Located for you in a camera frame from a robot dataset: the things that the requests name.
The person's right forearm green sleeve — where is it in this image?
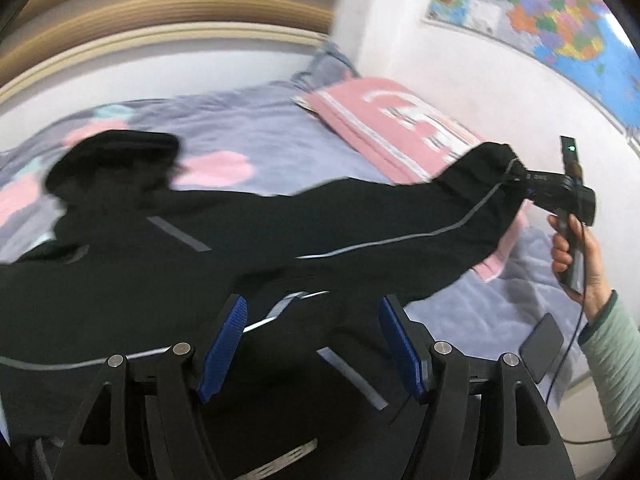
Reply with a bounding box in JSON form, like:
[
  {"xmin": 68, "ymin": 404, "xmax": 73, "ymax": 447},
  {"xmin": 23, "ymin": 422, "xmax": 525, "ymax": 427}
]
[{"xmin": 577, "ymin": 290, "xmax": 640, "ymax": 441}]

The thin black cable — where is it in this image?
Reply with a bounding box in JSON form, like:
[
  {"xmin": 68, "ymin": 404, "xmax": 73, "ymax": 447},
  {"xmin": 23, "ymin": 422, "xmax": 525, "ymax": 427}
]
[{"xmin": 544, "ymin": 220, "xmax": 632, "ymax": 447}]

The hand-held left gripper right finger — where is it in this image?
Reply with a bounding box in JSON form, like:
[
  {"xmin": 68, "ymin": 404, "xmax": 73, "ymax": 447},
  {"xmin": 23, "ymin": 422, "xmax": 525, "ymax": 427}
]
[{"xmin": 377, "ymin": 294, "xmax": 578, "ymax": 480}]

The colourful wall map poster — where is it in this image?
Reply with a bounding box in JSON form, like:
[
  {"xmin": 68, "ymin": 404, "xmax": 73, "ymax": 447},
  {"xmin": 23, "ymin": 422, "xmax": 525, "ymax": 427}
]
[{"xmin": 422, "ymin": 0, "xmax": 640, "ymax": 146}]

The grey floral bed quilt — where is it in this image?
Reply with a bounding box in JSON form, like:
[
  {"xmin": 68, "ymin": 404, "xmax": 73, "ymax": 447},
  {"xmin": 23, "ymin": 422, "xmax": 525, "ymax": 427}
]
[{"xmin": 0, "ymin": 80, "xmax": 591, "ymax": 401}]

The black smartphone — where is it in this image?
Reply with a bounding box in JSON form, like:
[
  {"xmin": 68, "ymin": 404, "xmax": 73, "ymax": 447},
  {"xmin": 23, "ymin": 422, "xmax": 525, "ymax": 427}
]
[{"xmin": 519, "ymin": 312, "xmax": 566, "ymax": 385}]

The grey blue pillow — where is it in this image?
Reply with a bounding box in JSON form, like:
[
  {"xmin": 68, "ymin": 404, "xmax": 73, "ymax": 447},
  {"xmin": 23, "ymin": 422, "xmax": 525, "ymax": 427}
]
[{"xmin": 292, "ymin": 42, "xmax": 362, "ymax": 87}]

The pink pillow with white print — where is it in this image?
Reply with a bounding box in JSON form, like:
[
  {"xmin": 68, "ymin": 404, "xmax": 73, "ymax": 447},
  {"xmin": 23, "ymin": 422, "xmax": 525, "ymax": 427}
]
[{"xmin": 300, "ymin": 77, "xmax": 531, "ymax": 283}]

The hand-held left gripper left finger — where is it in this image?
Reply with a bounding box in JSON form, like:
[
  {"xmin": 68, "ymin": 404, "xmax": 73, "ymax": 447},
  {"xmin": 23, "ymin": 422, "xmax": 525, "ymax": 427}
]
[{"xmin": 52, "ymin": 294, "xmax": 249, "ymax": 480}]

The black jacket with grey stripes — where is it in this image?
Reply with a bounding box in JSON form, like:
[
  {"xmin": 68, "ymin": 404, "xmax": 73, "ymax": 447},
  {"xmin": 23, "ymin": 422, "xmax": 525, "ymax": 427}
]
[{"xmin": 0, "ymin": 130, "xmax": 531, "ymax": 480}]

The person's right hand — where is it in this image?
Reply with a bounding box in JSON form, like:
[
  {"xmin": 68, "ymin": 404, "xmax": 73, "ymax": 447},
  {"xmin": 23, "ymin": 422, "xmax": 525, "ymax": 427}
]
[{"xmin": 547, "ymin": 212, "xmax": 613, "ymax": 321}]

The wooden slatted headboard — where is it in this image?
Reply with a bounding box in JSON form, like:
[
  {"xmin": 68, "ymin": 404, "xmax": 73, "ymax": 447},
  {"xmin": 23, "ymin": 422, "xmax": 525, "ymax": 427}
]
[{"xmin": 0, "ymin": 0, "xmax": 351, "ymax": 106}]

